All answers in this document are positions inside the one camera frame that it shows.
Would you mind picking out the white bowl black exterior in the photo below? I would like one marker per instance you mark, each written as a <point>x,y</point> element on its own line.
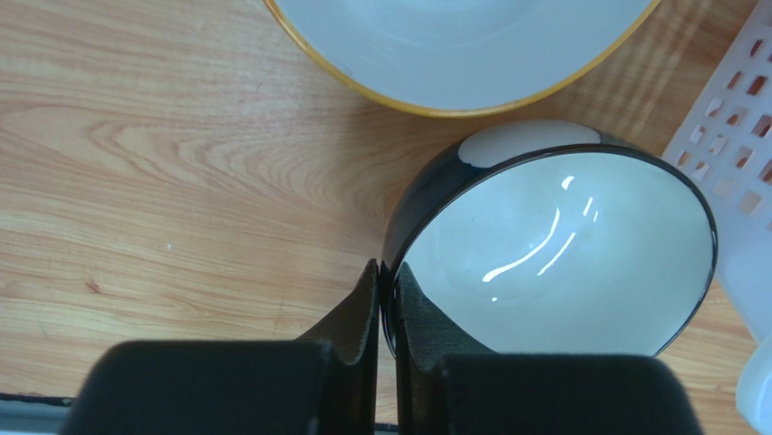
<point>550,236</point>

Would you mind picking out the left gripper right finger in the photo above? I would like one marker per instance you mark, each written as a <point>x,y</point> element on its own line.
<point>449,383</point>

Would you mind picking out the white bowl yellow rim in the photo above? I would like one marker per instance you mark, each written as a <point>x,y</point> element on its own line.
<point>458,59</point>

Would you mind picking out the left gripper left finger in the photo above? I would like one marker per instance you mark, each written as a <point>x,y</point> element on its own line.
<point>322,382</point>

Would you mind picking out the white plastic perforated bin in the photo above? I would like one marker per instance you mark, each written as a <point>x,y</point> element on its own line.
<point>724,145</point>

